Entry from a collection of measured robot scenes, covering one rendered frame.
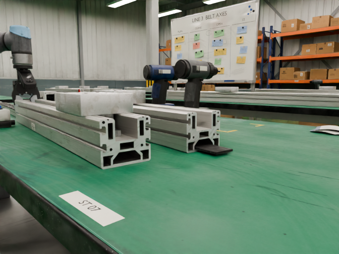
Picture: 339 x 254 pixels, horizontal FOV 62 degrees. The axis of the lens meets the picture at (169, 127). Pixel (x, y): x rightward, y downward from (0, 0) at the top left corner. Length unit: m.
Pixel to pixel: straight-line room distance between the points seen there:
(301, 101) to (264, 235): 1.90
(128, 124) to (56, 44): 12.75
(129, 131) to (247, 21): 3.43
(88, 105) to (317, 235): 0.41
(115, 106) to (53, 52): 12.61
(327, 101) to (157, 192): 1.82
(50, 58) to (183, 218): 12.84
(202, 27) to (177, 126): 3.75
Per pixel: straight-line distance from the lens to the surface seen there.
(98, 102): 0.55
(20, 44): 1.29
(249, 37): 3.83
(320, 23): 10.65
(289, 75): 10.93
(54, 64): 13.16
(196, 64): 0.88
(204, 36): 4.26
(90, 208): 0.35
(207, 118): 0.64
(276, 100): 2.23
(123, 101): 0.58
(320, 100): 2.12
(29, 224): 1.68
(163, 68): 1.10
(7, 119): 1.09
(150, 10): 9.75
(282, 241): 0.30
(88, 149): 0.54
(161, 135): 0.66
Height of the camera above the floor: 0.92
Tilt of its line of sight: 8 degrees down
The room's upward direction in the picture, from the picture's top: straight up
